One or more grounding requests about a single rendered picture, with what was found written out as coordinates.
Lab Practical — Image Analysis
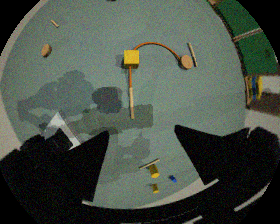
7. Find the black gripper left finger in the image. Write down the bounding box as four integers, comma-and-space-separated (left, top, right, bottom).
27, 131, 109, 202

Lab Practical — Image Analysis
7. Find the yellow block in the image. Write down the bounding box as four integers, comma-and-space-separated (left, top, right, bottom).
124, 49, 140, 68

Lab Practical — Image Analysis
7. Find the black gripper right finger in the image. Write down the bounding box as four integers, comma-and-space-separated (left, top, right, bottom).
173, 125, 249, 185

